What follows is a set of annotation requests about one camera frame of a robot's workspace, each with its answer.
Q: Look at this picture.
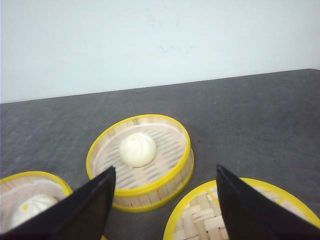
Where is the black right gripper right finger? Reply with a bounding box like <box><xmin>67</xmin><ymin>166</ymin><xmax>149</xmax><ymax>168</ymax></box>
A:
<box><xmin>216</xmin><ymin>165</ymin><xmax>320</xmax><ymax>240</ymax></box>

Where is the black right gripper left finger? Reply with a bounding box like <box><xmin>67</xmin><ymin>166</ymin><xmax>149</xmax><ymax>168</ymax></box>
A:
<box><xmin>0</xmin><ymin>166</ymin><xmax>116</xmax><ymax>240</ymax></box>

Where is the woven bamboo steamer lid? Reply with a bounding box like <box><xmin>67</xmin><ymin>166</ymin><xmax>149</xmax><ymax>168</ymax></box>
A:
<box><xmin>163</xmin><ymin>177</ymin><xmax>320</xmax><ymax>240</ymax></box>

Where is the bamboo steamer basket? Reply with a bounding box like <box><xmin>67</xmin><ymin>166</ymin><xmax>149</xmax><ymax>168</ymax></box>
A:
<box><xmin>0</xmin><ymin>170</ymin><xmax>108</xmax><ymax>240</ymax></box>
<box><xmin>86</xmin><ymin>114</ymin><xmax>195</xmax><ymax>213</ymax></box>

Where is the left white steamed bun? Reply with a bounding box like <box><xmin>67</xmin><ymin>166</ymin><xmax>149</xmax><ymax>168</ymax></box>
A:
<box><xmin>9</xmin><ymin>194</ymin><xmax>58</xmax><ymax>229</ymax></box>

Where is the white steamed bun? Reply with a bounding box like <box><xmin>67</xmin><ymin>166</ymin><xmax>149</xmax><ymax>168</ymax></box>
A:
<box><xmin>9</xmin><ymin>194</ymin><xmax>58</xmax><ymax>229</ymax></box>
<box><xmin>119</xmin><ymin>132</ymin><xmax>157</xmax><ymax>168</ymax></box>

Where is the white liner paper front basket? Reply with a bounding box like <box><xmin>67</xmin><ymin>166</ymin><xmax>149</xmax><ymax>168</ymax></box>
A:
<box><xmin>0</xmin><ymin>180</ymin><xmax>67</xmax><ymax>232</ymax></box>

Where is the rear white steamed bun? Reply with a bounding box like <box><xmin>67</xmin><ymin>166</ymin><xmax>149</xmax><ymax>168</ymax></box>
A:
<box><xmin>119</xmin><ymin>132</ymin><xmax>157</xmax><ymax>168</ymax></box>

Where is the white steamer liner paper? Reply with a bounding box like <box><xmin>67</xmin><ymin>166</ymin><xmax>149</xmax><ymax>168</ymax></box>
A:
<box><xmin>92</xmin><ymin>123</ymin><xmax>187</xmax><ymax>190</ymax></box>

